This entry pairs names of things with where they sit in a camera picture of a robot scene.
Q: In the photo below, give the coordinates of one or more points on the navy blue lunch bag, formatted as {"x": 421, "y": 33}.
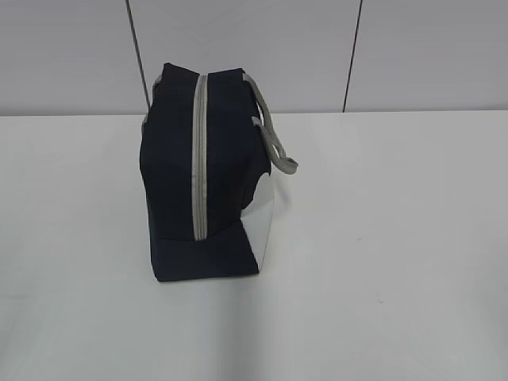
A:
{"x": 208, "y": 148}

